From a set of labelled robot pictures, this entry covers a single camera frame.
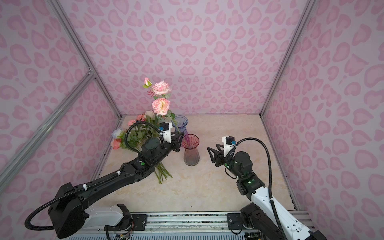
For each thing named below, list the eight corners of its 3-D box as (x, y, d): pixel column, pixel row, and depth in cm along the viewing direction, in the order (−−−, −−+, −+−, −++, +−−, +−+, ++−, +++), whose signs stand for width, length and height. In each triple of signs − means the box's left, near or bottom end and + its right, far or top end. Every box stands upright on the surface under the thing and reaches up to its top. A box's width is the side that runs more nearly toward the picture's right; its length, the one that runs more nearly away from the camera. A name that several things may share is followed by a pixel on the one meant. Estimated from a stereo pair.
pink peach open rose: (114, 149, 104) (109, 143, 99) (119, 142, 108) (115, 136, 102) (118, 150, 103) (114, 145, 98) (123, 143, 107) (120, 138, 102)
